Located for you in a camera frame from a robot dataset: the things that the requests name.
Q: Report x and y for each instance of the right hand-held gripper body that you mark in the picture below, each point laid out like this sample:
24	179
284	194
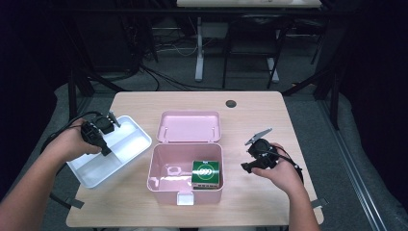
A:
263	154

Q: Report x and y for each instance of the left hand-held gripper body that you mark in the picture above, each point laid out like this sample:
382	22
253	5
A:
94	131

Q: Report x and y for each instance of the white divided tray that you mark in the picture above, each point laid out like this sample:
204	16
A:
128	144

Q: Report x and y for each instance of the green medicine box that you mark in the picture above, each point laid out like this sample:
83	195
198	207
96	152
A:
205	173

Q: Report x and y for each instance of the pink storage box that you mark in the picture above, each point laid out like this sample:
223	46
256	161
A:
189	128

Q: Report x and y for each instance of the person's left hand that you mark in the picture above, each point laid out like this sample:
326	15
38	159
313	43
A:
70	144

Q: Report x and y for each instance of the person's right hand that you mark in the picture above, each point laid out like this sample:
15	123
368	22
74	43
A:
285	174

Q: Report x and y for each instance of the black metal stand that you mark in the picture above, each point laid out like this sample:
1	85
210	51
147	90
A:
335	96
72	96

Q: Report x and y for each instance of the dark round table grommet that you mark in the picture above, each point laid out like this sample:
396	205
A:
231	103

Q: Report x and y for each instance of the grey metal table clip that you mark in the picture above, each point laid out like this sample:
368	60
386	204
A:
75	203
320	202

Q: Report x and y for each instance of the white standing desk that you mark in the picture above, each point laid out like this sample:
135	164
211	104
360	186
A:
199	48

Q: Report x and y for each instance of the black chair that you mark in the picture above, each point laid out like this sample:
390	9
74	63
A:
253	22

